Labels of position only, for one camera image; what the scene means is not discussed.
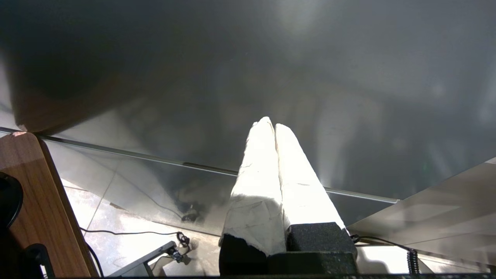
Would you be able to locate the wooden table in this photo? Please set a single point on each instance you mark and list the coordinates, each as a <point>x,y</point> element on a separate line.
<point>37,193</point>

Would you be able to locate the stainless steel appliance door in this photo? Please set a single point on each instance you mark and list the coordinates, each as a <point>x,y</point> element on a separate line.
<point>232,58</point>

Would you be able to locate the black round object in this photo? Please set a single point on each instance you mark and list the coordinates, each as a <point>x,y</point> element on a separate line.
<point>8,201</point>

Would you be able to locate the black metal stand leg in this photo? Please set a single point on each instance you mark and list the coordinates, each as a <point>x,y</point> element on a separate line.
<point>143,257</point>

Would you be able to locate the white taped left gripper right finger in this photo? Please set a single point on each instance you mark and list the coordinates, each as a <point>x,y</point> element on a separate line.
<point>302,186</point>

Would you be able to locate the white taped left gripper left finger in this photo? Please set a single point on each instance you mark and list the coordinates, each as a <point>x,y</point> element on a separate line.
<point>255,193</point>

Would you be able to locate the black clamp block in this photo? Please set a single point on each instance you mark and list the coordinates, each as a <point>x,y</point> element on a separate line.
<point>38,260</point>

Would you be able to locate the gray cabinet panel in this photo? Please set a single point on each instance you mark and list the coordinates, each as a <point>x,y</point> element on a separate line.
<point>445,217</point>

